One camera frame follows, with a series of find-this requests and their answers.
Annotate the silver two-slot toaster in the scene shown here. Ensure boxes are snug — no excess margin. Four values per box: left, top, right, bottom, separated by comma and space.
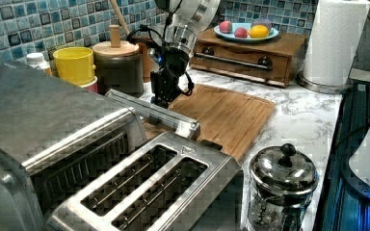
42, 132, 244, 231

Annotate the white lidded small jar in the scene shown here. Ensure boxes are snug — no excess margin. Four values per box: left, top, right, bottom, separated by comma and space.
26, 52, 52, 75

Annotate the glass french press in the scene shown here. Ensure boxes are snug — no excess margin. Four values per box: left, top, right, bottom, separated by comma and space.
248, 143, 319, 231

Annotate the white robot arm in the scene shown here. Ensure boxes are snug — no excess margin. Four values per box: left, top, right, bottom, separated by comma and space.
148, 0, 222, 108

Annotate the silver toaster oven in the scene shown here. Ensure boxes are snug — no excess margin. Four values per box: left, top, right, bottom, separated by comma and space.
0, 62, 145, 231

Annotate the dark canister with wooden lid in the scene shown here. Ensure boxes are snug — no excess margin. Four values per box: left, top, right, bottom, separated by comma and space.
92, 25, 144, 95

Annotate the glass oven door with handle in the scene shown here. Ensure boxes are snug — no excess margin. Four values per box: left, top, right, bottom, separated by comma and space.
106, 90, 200, 141

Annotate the toy strawberry lower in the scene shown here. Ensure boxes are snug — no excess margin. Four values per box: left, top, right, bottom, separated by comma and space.
234, 28, 248, 39

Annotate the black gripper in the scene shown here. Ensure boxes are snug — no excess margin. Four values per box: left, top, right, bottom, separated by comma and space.
149, 47, 191, 109

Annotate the light blue plate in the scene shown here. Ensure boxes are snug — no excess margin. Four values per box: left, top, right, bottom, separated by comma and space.
213, 22, 280, 44

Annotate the purple toy eggplant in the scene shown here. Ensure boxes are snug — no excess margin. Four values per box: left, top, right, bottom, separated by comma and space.
251, 18, 272, 30

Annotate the wooden spoon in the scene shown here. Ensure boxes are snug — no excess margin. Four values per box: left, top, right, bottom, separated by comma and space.
109, 0, 130, 36

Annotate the toy lemon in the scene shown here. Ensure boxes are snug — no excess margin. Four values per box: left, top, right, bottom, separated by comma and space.
249, 25, 270, 39

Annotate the toy strawberry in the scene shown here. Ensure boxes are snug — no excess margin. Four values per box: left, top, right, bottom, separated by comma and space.
234, 28, 248, 39
219, 21, 232, 34

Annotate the toy strawberry upper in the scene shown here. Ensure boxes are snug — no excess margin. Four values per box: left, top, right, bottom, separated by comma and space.
219, 21, 232, 34

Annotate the wooden drawer box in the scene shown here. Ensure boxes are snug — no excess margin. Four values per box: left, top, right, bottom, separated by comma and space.
190, 29, 306, 88

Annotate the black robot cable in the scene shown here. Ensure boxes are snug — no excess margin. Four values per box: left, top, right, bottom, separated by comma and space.
126, 0, 196, 97

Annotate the paper towel roll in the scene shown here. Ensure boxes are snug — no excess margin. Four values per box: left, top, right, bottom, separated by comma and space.
297, 0, 370, 94

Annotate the yellow ceramic container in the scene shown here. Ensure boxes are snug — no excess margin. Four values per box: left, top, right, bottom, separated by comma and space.
53, 47, 95, 85

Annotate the bamboo cutting board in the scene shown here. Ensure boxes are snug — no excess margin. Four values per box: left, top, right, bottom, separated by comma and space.
143, 83, 277, 164

